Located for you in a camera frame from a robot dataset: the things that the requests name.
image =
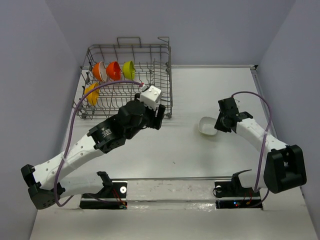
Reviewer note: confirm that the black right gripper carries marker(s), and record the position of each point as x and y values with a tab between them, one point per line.
219	126

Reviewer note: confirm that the yellow bowl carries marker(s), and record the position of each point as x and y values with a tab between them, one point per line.
92	98

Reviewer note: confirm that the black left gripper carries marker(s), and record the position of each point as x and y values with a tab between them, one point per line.
160	116

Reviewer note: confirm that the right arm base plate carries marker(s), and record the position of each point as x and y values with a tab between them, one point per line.
228	196

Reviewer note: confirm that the red orange bowl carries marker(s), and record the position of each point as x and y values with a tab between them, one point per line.
113	71

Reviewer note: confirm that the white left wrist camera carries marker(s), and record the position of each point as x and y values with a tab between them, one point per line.
150	95

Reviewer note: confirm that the white bowl orange outside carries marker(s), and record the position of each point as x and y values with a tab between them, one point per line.
99	72

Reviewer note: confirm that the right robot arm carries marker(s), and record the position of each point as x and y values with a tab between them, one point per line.
282	166

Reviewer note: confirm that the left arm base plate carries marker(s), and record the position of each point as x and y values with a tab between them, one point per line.
116	199

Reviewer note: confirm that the lime green bowl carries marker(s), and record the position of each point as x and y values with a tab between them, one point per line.
128	70

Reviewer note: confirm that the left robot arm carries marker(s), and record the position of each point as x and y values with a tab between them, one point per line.
49	182

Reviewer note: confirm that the white bowl green outside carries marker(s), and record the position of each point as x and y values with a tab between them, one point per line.
206	126

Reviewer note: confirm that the grey wire dish rack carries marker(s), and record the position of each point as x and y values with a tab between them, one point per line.
151	66

